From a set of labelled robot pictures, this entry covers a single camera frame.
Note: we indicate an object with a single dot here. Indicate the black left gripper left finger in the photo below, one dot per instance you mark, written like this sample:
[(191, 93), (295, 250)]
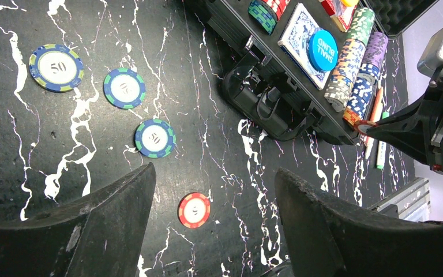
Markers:
[(100, 234)]

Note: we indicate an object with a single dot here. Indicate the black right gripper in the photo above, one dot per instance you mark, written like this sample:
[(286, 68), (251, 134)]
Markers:
[(417, 130)]

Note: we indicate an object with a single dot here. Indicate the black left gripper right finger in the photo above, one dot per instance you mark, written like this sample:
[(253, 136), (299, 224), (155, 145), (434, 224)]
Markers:
[(328, 236)]

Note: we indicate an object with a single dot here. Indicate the red five chip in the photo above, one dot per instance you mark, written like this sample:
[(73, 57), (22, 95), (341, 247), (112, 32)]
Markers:
[(194, 210), (363, 126)]

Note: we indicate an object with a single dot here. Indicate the red marker pen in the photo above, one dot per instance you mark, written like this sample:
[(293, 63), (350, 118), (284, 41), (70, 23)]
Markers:
[(375, 116)]

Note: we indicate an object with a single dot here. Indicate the green marker pen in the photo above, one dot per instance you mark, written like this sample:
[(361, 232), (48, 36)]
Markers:
[(381, 155)]

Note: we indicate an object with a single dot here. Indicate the green blue chip stacked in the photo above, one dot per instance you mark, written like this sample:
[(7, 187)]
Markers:
[(155, 138)]

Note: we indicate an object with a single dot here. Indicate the black poker chip case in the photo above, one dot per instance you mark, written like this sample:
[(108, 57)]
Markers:
[(275, 86)]

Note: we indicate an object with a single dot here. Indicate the yellow dealer button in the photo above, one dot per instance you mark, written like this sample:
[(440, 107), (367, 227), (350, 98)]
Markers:
[(349, 3)]

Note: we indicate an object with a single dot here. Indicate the blue card deck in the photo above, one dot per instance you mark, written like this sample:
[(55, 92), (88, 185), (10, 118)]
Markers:
[(295, 43)]

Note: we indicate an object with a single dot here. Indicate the green blue chip far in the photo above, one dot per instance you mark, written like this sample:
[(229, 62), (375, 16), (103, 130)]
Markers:
[(56, 68)]

